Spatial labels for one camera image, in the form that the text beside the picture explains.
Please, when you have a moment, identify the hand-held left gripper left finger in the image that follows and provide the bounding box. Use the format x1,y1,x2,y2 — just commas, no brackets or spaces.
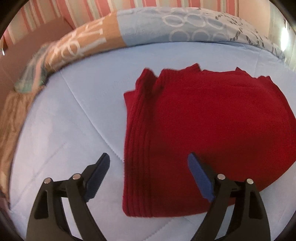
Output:
26,152,110,241

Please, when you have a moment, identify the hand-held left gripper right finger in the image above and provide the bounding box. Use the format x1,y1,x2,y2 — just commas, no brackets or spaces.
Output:
187,152,271,241

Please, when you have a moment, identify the red knitted sweater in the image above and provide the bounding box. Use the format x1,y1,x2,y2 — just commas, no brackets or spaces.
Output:
121,63,296,218

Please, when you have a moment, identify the light blue quilted bed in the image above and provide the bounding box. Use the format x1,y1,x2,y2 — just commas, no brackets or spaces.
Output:
9,40,296,241

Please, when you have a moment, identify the pastel striped pillow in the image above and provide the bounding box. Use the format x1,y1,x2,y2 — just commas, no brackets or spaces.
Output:
14,43,56,93

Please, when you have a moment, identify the pink upholstered headboard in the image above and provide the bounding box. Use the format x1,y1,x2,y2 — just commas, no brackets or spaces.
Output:
0,17,77,112

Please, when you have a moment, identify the folded printed duvet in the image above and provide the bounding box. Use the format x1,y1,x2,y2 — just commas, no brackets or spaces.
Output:
44,7,287,72

